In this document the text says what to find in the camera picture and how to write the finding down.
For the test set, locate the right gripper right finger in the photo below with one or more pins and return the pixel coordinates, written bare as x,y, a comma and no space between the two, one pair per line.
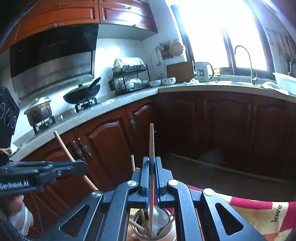
200,215

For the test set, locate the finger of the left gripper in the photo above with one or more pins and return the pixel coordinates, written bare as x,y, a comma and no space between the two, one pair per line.
42,171

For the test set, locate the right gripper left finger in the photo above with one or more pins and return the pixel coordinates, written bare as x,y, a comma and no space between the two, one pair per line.
100,216

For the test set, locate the thin wooden chopstick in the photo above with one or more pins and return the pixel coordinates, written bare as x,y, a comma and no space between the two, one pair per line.
139,227

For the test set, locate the white plastic rice spoon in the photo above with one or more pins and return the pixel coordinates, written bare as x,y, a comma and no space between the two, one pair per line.
160,219

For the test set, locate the brown wooden chopstick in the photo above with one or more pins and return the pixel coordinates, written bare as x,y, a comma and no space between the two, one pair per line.
66,151

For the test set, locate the dark wooden kitchen cabinets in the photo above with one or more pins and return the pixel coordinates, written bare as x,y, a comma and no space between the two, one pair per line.
245,132

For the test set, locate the chrome kitchen faucet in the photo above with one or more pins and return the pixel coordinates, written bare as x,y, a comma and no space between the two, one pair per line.
245,61

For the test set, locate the white steel utensil jar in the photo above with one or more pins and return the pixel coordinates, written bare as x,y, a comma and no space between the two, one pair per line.
164,226

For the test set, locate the steel cooking pot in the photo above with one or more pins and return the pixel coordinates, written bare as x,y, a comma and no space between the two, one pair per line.
38,111

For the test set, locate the colourful patterned towel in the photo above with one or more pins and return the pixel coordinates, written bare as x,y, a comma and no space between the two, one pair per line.
273,220

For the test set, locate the black wok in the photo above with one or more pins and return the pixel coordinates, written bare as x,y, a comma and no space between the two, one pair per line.
83,93

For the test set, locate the black dish rack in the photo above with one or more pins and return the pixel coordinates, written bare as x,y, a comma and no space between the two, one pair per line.
128,74

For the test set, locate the steel range hood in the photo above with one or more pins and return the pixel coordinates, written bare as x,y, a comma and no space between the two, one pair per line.
53,56

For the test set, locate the white electric kettle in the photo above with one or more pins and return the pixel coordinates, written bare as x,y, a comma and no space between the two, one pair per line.
203,71

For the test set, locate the wooden cutting board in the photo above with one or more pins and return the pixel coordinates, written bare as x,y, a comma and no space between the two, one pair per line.
183,72

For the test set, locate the white plastic basin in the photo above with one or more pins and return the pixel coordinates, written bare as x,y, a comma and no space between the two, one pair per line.
286,82

